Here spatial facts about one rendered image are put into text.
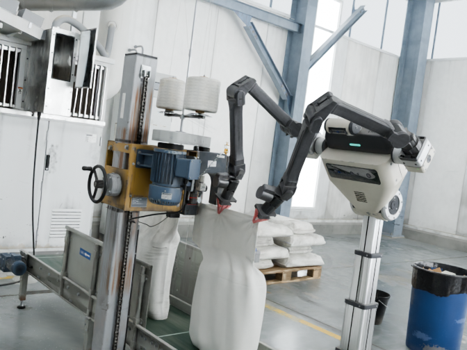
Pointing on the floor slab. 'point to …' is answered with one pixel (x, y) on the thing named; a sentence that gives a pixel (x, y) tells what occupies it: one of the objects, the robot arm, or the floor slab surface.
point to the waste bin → (436, 307)
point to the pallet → (283, 276)
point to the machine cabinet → (46, 157)
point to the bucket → (381, 305)
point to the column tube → (115, 221)
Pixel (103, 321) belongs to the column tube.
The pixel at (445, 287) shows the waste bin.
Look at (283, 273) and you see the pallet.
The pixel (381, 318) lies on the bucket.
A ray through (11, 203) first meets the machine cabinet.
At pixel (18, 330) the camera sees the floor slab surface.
